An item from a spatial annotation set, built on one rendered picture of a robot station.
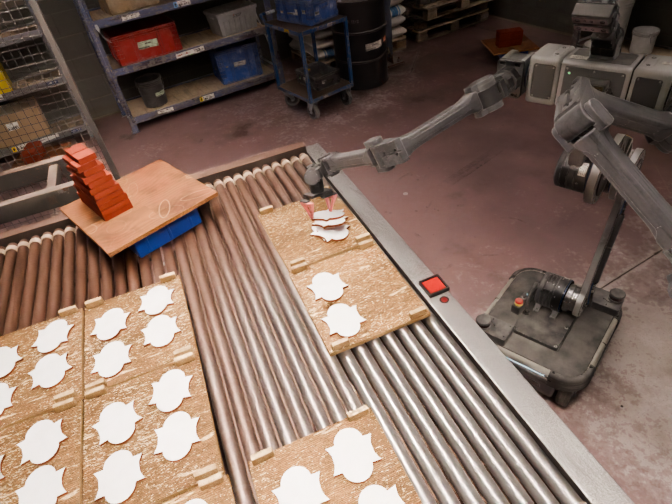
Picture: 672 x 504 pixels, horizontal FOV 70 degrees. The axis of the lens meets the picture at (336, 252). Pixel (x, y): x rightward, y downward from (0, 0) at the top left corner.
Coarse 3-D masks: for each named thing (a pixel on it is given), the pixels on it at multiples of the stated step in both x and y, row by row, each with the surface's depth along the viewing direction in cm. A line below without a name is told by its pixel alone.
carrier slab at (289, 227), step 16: (288, 208) 208; (320, 208) 205; (336, 208) 204; (272, 224) 201; (288, 224) 199; (304, 224) 198; (352, 224) 194; (272, 240) 192; (288, 240) 191; (304, 240) 190; (320, 240) 189; (352, 240) 186; (288, 256) 184; (304, 256) 183; (320, 256) 182
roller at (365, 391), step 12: (252, 180) 233; (252, 192) 227; (264, 204) 216; (348, 360) 146; (348, 372) 144; (360, 372) 143; (360, 384) 139; (360, 396) 138; (372, 396) 136; (372, 408) 133; (384, 420) 130; (384, 432) 128; (396, 432) 128; (396, 444) 124; (408, 456) 122; (408, 468) 119; (420, 480) 117; (420, 492) 115
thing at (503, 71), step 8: (504, 64) 157; (512, 64) 155; (520, 64) 155; (504, 72) 154; (512, 72) 154; (520, 72) 155; (496, 80) 155; (512, 80) 154; (520, 80) 156; (512, 88) 156; (520, 88) 158; (512, 96) 161
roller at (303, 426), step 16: (224, 224) 208; (224, 240) 201; (240, 256) 191; (240, 272) 183; (256, 304) 169; (256, 320) 164; (272, 336) 157; (272, 352) 152; (288, 384) 142; (288, 400) 138; (304, 416) 134; (304, 432) 130
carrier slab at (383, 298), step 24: (336, 264) 177; (360, 264) 176; (384, 264) 174; (360, 288) 166; (384, 288) 165; (408, 288) 164; (312, 312) 160; (360, 312) 158; (384, 312) 157; (408, 312) 155; (336, 336) 152; (360, 336) 150
